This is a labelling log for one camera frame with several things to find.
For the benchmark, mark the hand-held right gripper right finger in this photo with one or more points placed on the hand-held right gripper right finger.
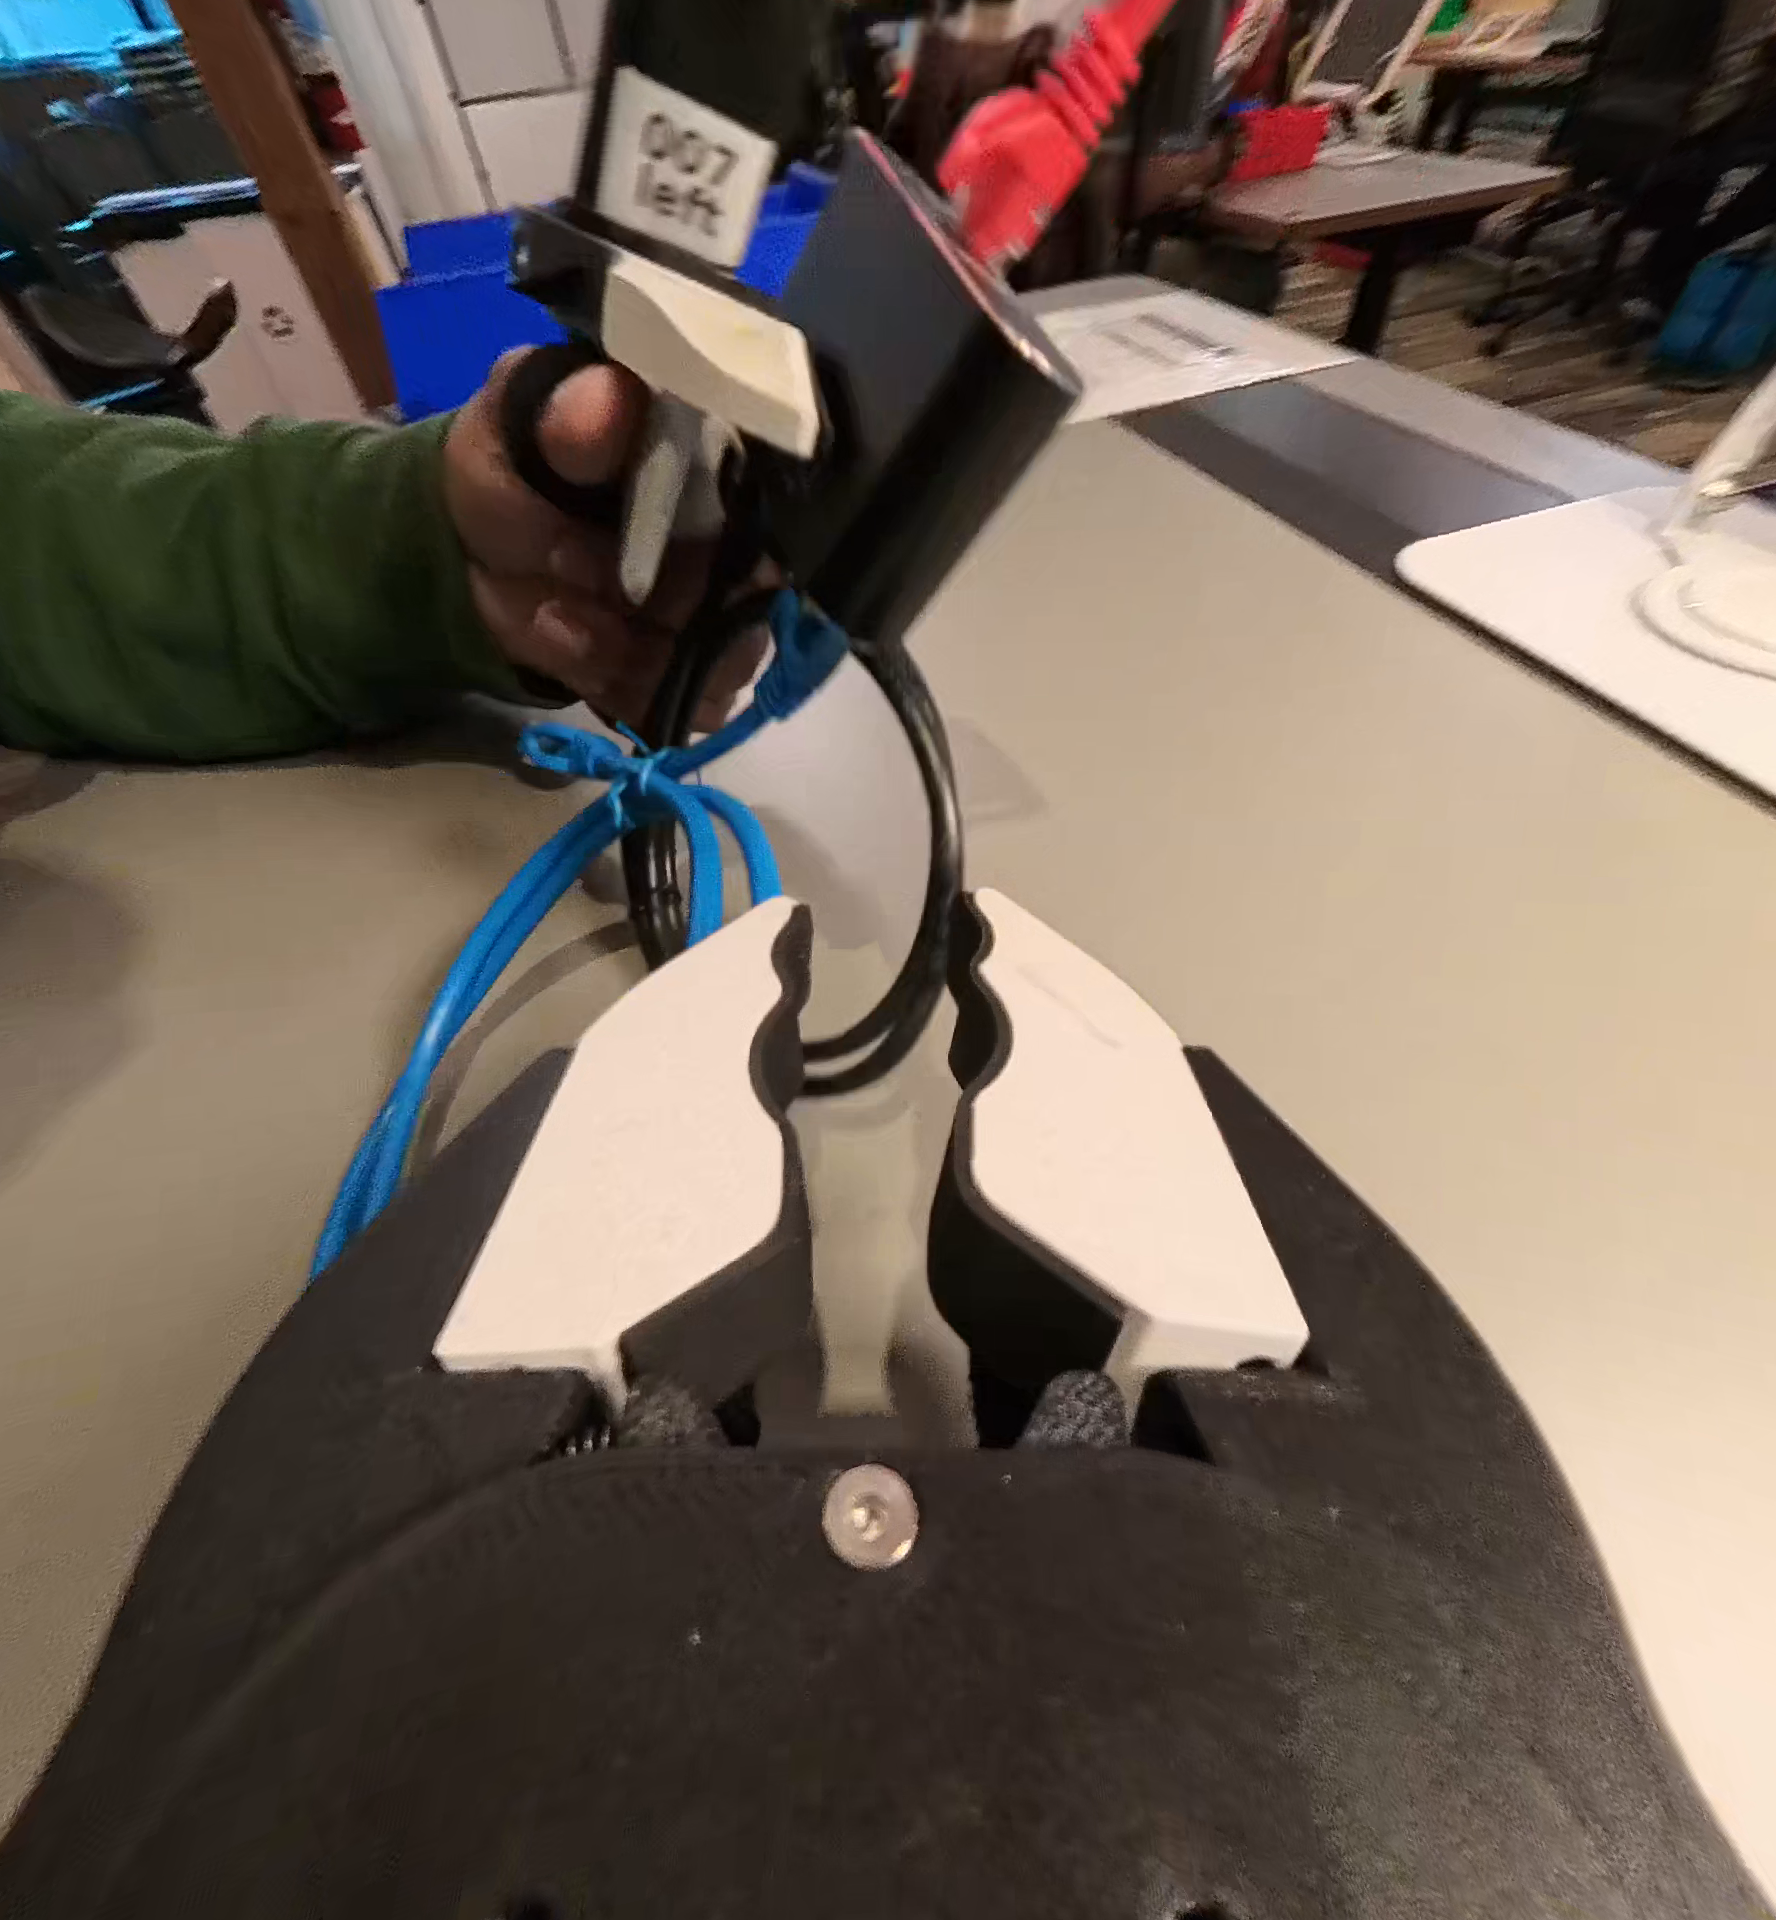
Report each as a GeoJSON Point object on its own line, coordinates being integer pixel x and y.
{"type": "Point", "coordinates": [1115, 1171]}

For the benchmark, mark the black network switch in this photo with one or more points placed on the black network switch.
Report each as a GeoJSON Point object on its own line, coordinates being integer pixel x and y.
{"type": "Point", "coordinates": [918, 377]}

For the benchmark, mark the person's left forearm green sleeve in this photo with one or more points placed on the person's left forearm green sleeve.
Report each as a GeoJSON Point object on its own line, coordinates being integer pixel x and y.
{"type": "Point", "coordinates": [196, 570]}

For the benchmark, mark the white recycling cabinet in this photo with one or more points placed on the white recycling cabinet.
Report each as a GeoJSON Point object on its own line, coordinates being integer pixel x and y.
{"type": "Point", "coordinates": [273, 361]}

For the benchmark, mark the person's left hand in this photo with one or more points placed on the person's left hand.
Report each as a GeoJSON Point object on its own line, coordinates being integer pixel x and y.
{"type": "Point", "coordinates": [544, 602]}

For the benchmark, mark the blue storage bin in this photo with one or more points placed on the blue storage bin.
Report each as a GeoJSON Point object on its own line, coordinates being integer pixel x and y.
{"type": "Point", "coordinates": [453, 331]}

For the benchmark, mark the brown stool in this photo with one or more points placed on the brown stool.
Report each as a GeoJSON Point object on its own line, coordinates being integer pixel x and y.
{"type": "Point", "coordinates": [139, 345]}

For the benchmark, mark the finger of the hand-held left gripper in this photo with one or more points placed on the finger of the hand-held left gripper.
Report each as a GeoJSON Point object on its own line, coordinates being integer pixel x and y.
{"type": "Point", "coordinates": [724, 361]}

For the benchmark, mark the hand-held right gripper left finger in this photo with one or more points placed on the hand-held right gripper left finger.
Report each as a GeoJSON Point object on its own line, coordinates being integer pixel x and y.
{"type": "Point", "coordinates": [633, 1171]}

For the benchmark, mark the printed paper sheet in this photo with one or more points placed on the printed paper sheet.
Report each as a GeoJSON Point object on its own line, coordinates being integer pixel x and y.
{"type": "Point", "coordinates": [1190, 352]}

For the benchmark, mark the wooden work table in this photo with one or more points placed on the wooden work table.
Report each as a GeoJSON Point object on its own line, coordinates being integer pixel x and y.
{"type": "Point", "coordinates": [1367, 195]}

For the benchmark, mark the white rounded board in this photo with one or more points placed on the white rounded board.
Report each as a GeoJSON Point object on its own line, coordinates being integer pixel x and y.
{"type": "Point", "coordinates": [1579, 629]}

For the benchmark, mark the wooden post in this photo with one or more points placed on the wooden post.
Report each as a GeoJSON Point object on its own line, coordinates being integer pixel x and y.
{"type": "Point", "coordinates": [290, 195]}

